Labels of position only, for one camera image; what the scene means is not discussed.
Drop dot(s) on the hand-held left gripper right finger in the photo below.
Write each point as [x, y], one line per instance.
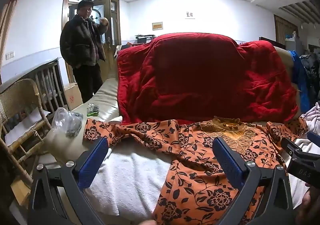
[227, 162]

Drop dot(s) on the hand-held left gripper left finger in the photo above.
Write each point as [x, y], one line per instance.
[92, 162]

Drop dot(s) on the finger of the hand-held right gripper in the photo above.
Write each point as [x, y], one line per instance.
[292, 148]
[314, 137]

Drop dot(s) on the orange floral garment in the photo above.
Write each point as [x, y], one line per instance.
[195, 145]

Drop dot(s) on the person's right hand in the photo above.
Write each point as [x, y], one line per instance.
[313, 200]

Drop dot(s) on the pale pink fleece cloth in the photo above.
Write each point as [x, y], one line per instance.
[311, 117]

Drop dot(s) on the white towel blanket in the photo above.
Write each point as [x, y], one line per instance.
[130, 177]

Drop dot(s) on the clear plastic bag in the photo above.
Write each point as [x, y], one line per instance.
[67, 120]

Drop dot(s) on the green packet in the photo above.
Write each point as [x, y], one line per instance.
[93, 110]

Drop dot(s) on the blue jacket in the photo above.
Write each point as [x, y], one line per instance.
[300, 77]

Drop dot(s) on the black puffer jacket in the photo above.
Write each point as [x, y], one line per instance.
[312, 72]

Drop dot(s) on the cardboard box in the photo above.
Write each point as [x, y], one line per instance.
[73, 96]

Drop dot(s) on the beige sofa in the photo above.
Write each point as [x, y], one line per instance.
[107, 95]

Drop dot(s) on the white chair cushion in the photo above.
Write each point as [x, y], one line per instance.
[25, 127]

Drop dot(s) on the red blanket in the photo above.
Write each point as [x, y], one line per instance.
[200, 77]

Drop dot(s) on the dark wooden slatted bench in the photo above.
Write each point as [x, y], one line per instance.
[47, 74]

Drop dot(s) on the wicker chair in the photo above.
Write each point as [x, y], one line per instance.
[17, 95]

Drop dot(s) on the wooden lattice screen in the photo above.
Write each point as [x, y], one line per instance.
[283, 29]

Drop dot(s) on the dark cabinet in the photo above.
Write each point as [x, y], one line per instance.
[145, 39]

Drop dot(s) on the wooden glass door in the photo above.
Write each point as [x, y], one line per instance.
[113, 14]

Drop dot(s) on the wall light switch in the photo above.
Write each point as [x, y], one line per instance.
[10, 55]

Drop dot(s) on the framed wall picture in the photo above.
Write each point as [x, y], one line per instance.
[157, 26]

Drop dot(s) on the small wall ornament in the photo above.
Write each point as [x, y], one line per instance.
[190, 14]

